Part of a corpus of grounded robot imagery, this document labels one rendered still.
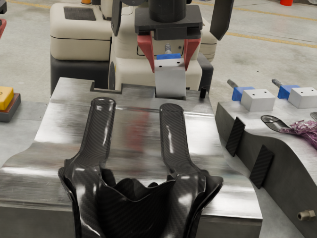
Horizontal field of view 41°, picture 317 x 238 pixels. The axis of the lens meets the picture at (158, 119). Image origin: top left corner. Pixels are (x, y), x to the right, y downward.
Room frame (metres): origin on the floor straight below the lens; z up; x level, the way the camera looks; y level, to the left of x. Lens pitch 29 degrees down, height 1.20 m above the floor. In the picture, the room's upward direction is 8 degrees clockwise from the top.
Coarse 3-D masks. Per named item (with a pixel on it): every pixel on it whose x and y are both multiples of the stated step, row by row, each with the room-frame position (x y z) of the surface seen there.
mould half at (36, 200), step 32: (64, 96) 0.59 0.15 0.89; (96, 96) 0.61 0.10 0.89; (128, 96) 0.62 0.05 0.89; (192, 96) 0.66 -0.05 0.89; (64, 128) 0.51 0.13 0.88; (128, 128) 0.53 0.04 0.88; (192, 128) 0.55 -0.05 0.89; (32, 160) 0.36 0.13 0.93; (128, 160) 0.42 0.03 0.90; (160, 160) 0.45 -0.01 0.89; (192, 160) 0.47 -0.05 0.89; (224, 160) 0.48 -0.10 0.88; (0, 192) 0.30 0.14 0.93; (32, 192) 0.31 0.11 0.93; (64, 192) 0.31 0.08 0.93; (224, 192) 0.34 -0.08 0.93; (0, 224) 0.29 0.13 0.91; (32, 224) 0.29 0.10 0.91; (64, 224) 0.30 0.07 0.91; (224, 224) 0.31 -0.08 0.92; (256, 224) 0.31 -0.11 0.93
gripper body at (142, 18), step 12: (156, 0) 0.62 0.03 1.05; (168, 0) 0.61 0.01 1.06; (180, 0) 0.62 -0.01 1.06; (144, 12) 0.66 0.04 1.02; (156, 12) 0.62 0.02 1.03; (168, 12) 0.62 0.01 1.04; (180, 12) 0.62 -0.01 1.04; (192, 12) 0.65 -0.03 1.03; (144, 24) 0.61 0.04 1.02; (156, 24) 0.61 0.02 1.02; (168, 24) 0.61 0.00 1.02; (180, 24) 0.62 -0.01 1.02; (192, 24) 0.62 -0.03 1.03
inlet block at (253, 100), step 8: (232, 80) 0.82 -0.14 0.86; (240, 88) 0.77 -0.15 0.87; (248, 88) 0.77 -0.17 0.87; (232, 96) 0.77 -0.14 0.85; (240, 96) 0.74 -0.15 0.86; (248, 96) 0.71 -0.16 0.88; (256, 96) 0.71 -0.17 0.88; (264, 96) 0.71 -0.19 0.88; (272, 96) 0.72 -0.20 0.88; (248, 104) 0.71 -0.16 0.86; (256, 104) 0.70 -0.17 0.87; (264, 104) 0.71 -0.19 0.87; (272, 104) 0.72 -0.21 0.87
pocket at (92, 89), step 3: (93, 84) 0.66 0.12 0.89; (93, 87) 0.66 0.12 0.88; (90, 90) 0.63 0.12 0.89; (93, 90) 0.66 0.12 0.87; (96, 90) 0.66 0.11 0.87; (99, 90) 0.66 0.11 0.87; (102, 90) 0.66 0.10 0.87; (105, 90) 0.67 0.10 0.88; (108, 90) 0.67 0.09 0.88; (111, 90) 0.67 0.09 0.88; (114, 90) 0.67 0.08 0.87; (117, 90) 0.67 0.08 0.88; (114, 93) 0.67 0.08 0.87; (117, 93) 0.67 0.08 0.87; (120, 93) 0.67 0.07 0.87
